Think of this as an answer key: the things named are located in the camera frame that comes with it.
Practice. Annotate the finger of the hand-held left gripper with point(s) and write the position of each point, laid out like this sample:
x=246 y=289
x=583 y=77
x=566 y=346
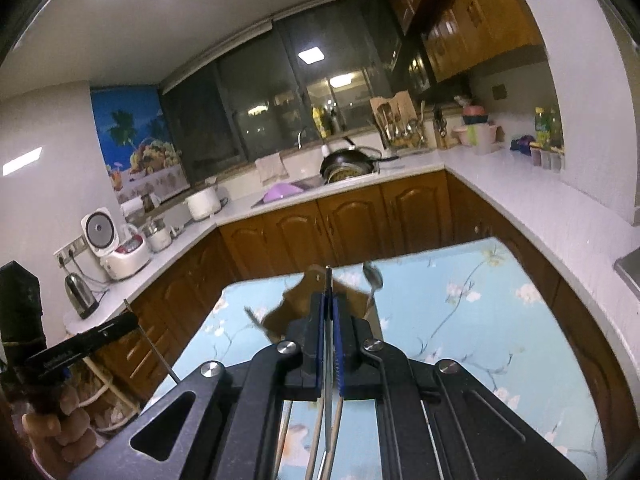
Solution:
x=80 y=347

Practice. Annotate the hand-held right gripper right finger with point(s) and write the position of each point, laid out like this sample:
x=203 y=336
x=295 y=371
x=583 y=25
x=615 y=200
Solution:
x=339 y=350

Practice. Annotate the purple plastic basin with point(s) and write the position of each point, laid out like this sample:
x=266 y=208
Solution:
x=283 y=192

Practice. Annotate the metal spoon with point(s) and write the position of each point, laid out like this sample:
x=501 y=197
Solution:
x=373 y=276

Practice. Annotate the blue floral tablecloth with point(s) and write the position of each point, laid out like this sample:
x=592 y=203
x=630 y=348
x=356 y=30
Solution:
x=450 y=310

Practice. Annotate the stainless steel cooktop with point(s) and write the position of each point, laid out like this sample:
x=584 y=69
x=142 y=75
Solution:
x=629 y=272

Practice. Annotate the paper towel roll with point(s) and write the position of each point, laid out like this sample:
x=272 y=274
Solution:
x=132 y=209

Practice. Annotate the wooden upper cabinets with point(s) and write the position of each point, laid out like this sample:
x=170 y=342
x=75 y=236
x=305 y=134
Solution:
x=475 y=20

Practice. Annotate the wooden cabinets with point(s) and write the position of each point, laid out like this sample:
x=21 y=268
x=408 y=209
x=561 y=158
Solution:
x=350 y=220
x=475 y=20

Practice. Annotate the black wok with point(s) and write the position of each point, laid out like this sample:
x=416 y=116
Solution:
x=347 y=162

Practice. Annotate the pink dish basket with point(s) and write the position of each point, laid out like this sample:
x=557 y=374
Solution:
x=462 y=135

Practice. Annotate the white rice cooker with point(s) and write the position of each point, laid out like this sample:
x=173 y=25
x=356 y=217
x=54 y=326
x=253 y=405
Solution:
x=117 y=250

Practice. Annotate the steel electric kettle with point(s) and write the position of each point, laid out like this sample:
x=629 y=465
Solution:
x=80 y=297

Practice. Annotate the white cooking pot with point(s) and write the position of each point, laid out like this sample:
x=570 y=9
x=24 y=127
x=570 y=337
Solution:
x=202 y=204

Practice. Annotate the row of spice jars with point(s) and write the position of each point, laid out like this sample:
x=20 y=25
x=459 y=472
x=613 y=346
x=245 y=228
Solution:
x=547 y=159

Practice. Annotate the white storage rack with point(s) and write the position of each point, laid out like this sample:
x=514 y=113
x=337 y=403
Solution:
x=112 y=400

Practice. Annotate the stack of coloured bowls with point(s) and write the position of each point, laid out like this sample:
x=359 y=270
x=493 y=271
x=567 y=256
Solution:
x=475 y=114

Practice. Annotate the yellow drink bottle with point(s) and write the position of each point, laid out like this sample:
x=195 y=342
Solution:
x=541 y=127

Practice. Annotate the dark wall outlet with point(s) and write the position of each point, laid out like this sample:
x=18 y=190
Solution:
x=499 y=92

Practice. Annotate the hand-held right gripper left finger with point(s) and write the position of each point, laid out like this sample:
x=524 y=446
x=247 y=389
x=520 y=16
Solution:
x=320 y=345

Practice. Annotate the kitchen sink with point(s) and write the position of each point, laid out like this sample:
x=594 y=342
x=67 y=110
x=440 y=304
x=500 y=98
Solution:
x=310 y=182

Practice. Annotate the wall power socket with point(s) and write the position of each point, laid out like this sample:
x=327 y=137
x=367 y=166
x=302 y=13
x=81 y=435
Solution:
x=70 y=252

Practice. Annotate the bamboo chopstick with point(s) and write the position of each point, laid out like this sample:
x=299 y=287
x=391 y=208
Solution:
x=287 y=435
x=338 y=420

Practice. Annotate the glass jar appliance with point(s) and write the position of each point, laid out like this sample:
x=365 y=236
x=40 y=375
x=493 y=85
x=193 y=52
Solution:
x=159 y=237

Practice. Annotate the dark kitchen window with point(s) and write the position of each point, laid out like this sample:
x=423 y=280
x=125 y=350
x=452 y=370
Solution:
x=240 y=110

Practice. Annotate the white plastic cup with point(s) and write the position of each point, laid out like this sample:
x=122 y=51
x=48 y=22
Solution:
x=480 y=141

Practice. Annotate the person's left hand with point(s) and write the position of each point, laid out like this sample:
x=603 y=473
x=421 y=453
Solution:
x=55 y=430

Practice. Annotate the wooden utensil rack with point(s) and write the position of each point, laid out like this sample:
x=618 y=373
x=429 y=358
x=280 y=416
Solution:
x=395 y=120

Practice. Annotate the dark thin chopstick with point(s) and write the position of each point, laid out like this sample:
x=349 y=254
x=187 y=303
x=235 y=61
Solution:
x=150 y=342

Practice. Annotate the purple cloth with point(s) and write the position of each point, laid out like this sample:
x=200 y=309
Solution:
x=521 y=144

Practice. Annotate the metal fork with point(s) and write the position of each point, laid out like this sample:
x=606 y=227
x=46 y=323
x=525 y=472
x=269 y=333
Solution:
x=252 y=316

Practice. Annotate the chrome faucet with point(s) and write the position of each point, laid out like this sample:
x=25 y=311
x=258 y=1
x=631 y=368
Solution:
x=302 y=136

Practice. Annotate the wooden lower cabinets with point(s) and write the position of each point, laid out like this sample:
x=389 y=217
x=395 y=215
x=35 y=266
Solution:
x=350 y=220

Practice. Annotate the tropical fruit wall poster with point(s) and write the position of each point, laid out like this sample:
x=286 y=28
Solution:
x=135 y=130

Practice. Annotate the beige dish towel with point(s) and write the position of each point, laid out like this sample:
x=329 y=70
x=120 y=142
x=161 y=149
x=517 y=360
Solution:
x=271 y=167

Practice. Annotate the metal table knife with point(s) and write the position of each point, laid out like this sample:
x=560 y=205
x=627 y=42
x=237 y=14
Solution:
x=328 y=280

